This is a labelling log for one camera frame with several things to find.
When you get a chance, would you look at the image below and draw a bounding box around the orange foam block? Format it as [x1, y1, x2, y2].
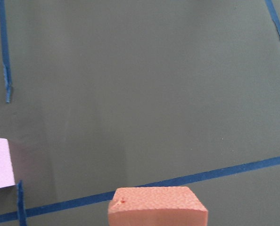
[107, 186, 208, 226]

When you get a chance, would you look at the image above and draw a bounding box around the pink foam block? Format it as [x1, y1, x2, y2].
[0, 138, 15, 188]

